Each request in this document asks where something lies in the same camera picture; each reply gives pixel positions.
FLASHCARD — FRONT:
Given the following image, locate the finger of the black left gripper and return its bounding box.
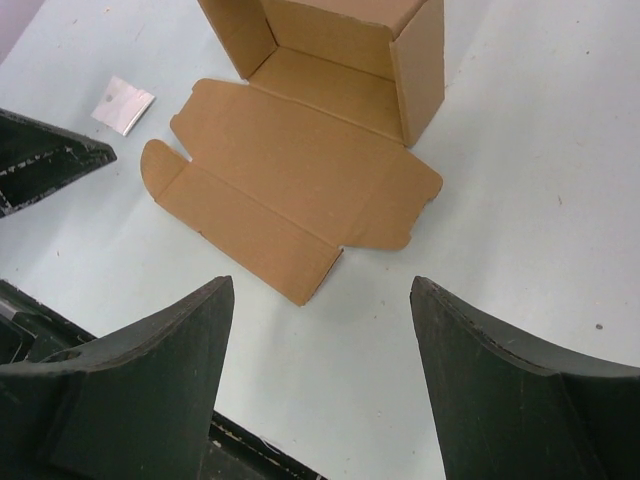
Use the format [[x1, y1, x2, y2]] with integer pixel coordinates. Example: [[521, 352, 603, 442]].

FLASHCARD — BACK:
[[1, 109, 117, 217]]

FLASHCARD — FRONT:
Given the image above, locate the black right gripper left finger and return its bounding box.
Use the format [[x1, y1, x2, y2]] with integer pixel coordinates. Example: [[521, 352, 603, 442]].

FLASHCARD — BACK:
[[0, 274, 236, 480]]

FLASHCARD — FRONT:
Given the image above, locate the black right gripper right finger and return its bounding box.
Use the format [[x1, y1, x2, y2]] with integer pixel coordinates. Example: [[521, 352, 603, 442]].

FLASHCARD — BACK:
[[410, 277, 639, 479]]

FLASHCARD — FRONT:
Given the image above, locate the brown cardboard box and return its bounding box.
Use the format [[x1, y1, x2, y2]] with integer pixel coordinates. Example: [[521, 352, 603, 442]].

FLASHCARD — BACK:
[[140, 0, 445, 305]]

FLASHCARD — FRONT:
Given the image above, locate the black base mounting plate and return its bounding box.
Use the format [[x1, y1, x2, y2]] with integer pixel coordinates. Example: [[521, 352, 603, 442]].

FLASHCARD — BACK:
[[0, 278, 341, 480]]

